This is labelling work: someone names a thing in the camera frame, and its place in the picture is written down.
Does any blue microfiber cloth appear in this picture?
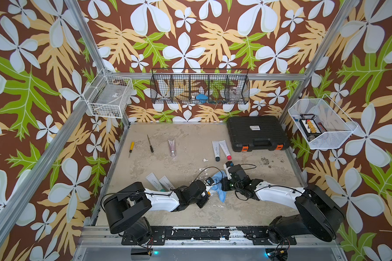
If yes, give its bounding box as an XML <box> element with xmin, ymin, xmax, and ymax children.
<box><xmin>209</xmin><ymin>170</ymin><xmax>227</xmax><ymax>203</ymax></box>

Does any pink cap toothpaste tube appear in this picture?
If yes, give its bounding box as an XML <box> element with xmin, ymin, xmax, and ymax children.
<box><xmin>219</xmin><ymin>140</ymin><xmax>232</xmax><ymax>161</ymax></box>

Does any dark cap toothpaste tube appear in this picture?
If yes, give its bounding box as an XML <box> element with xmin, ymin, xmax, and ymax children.
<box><xmin>212</xmin><ymin>141</ymin><xmax>221</xmax><ymax>162</ymax></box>

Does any clear pink tube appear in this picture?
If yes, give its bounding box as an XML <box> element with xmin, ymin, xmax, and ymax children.
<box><xmin>168</xmin><ymin>139</ymin><xmax>176</xmax><ymax>157</ymax></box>

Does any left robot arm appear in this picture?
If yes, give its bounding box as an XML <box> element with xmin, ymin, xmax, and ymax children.
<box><xmin>101</xmin><ymin>178</ymin><xmax>213</xmax><ymax>245</ymax></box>

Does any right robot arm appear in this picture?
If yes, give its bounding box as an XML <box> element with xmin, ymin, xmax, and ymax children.
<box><xmin>221</xmin><ymin>161</ymin><xmax>345</xmax><ymax>244</ymax></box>

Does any black cap toothpaste tube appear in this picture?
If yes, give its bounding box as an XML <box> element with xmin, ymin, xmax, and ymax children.
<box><xmin>159</xmin><ymin>176</ymin><xmax>175</xmax><ymax>191</ymax></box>

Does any green cap toothpaste tube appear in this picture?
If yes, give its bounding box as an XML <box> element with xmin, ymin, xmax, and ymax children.
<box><xmin>146</xmin><ymin>173</ymin><xmax>166</xmax><ymax>192</ymax></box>

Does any black plastic tool case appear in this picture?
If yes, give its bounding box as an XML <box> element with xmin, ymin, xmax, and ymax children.
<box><xmin>226</xmin><ymin>115</ymin><xmax>290</xmax><ymax>152</ymax></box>

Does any blue item in basket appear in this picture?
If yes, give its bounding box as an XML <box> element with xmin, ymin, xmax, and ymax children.
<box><xmin>196</xmin><ymin>94</ymin><xmax>208</xmax><ymax>102</ymax></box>

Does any black box in basket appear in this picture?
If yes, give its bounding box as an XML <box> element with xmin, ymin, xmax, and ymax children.
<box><xmin>299</xmin><ymin>114</ymin><xmax>326</xmax><ymax>138</ymax></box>

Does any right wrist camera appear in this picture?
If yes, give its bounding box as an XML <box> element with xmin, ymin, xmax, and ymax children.
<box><xmin>224</xmin><ymin>161</ymin><xmax>236</xmax><ymax>180</ymax></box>

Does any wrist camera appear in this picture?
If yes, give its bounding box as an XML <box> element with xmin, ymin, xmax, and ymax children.
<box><xmin>205</xmin><ymin>177</ymin><xmax>216</xmax><ymax>187</ymax></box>
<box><xmin>224</xmin><ymin>161</ymin><xmax>236</xmax><ymax>180</ymax></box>

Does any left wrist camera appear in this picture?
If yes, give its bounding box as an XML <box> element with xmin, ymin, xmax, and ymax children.
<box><xmin>205</xmin><ymin>177</ymin><xmax>216</xmax><ymax>187</ymax></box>

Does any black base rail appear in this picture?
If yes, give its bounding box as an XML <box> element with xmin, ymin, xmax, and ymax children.
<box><xmin>122</xmin><ymin>226</ymin><xmax>279</xmax><ymax>246</ymax></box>

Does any black handle screwdriver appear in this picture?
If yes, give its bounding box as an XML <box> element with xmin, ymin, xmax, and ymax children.
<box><xmin>147</xmin><ymin>135</ymin><xmax>154</xmax><ymax>153</ymax></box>

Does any yellow handle screwdriver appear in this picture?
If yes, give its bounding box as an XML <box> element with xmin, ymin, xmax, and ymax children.
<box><xmin>128</xmin><ymin>141</ymin><xmax>135</xmax><ymax>158</ymax></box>

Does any white wire basket right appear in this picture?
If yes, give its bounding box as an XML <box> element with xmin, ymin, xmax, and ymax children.
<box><xmin>289</xmin><ymin>95</ymin><xmax>358</xmax><ymax>150</ymax></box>

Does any white wire basket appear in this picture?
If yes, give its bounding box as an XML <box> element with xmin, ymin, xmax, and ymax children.
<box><xmin>289</xmin><ymin>95</ymin><xmax>358</xmax><ymax>150</ymax></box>
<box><xmin>83</xmin><ymin>71</ymin><xmax>134</xmax><ymax>119</ymax></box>

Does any black wire basket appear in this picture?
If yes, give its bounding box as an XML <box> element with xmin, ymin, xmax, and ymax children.
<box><xmin>150</xmin><ymin>68</ymin><xmax>250</xmax><ymax>105</ymax></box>

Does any white wire basket left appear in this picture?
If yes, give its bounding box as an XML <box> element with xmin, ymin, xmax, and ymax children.
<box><xmin>83</xmin><ymin>71</ymin><xmax>134</xmax><ymax>119</ymax></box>

